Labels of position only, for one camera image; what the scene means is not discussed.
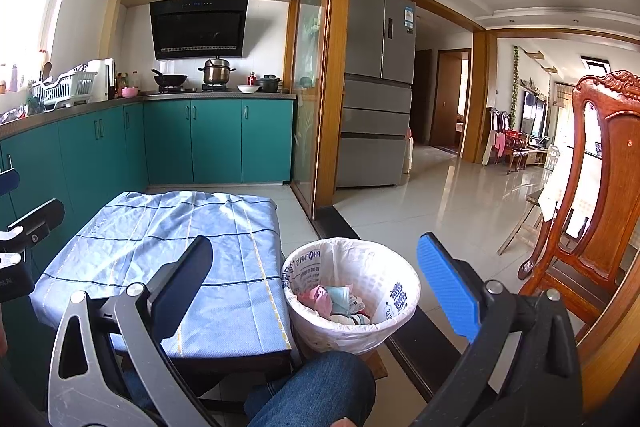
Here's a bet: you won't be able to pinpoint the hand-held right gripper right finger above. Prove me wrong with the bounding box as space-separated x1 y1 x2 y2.
410 232 586 427

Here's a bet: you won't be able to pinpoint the black wok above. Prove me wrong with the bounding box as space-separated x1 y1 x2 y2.
151 69 189 88

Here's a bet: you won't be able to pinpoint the grey kitchen countertop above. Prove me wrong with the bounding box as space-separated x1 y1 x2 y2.
0 92 297 140

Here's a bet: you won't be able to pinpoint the grey refrigerator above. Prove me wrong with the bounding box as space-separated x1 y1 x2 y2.
335 0 417 190

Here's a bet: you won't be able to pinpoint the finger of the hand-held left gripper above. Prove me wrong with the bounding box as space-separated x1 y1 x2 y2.
0 168 21 198
0 198 66 253

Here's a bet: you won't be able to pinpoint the blue face mask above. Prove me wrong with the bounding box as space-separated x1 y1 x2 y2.
327 287 353 315

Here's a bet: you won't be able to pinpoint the blue checked tablecloth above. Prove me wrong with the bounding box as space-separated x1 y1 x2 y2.
29 191 296 358

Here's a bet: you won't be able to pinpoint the steel cooking pot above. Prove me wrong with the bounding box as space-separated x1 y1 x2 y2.
197 56 237 86

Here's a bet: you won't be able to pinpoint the gas stove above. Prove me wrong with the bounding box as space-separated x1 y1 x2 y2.
157 84 236 96

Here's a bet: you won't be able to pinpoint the black range hood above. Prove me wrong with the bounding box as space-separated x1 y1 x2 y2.
149 0 250 61

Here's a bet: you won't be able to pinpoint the glass sliding door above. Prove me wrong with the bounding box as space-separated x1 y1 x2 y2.
282 0 353 220

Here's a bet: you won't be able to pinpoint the dining table with pale cloth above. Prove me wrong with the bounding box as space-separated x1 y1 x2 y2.
497 154 571 258

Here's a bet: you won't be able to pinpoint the teal lower cabinets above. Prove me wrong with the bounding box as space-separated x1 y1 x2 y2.
0 99 296 303

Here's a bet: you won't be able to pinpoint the white dish rack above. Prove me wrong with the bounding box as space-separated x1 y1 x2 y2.
31 66 98 110

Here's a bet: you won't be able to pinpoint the ceiling air vent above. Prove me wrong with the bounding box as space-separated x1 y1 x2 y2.
580 54 613 72

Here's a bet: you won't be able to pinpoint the pink plastic bag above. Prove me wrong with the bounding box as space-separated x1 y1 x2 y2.
297 284 333 320

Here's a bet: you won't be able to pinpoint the green vine garland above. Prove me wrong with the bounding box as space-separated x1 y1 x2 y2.
510 46 521 128

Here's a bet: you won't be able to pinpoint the carved wooden chair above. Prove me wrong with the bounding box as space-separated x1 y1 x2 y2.
517 71 640 418

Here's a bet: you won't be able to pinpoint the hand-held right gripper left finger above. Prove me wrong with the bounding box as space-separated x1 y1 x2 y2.
47 235 221 427

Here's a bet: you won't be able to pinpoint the red wooden armchair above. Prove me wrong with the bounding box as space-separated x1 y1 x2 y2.
485 107 536 172

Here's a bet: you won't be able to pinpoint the white lined trash bin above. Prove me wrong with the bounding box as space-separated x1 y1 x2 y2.
281 237 422 355

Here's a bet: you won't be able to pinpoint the white kitchen appliance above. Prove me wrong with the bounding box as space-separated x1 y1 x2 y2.
87 58 117 102

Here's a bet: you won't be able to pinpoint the wooden interior doorway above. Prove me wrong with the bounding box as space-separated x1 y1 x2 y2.
429 48 473 158

